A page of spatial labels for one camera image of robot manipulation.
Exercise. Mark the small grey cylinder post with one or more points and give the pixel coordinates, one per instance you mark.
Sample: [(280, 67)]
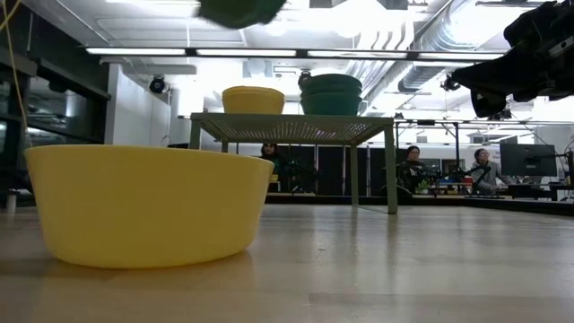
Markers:
[(11, 202)]

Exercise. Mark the black ceiling camera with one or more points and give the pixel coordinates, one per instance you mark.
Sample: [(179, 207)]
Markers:
[(305, 73), (157, 84)]

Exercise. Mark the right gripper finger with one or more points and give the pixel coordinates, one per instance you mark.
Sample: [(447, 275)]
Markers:
[(493, 78)]

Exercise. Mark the small potted plant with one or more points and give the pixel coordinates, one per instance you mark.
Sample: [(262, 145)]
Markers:
[(423, 186)]

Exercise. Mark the black aluminium table frame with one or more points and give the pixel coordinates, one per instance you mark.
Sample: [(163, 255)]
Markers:
[(448, 201)]

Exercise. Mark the black computer monitor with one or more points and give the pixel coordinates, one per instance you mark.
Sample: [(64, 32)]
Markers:
[(528, 159), (179, 145)]

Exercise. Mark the person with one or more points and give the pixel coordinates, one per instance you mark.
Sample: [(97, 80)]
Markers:
[(412, 154), (269, 152), (484, 157)]

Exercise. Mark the long ceiling light strip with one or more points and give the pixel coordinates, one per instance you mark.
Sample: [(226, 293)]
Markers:
[(246, 52)]

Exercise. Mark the green perforated metal shelf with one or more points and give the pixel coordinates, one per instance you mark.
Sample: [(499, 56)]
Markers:
[(291, 128)]

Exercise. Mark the black ceiling spotlight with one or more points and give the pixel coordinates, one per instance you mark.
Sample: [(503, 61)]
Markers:
[(448, 83)]

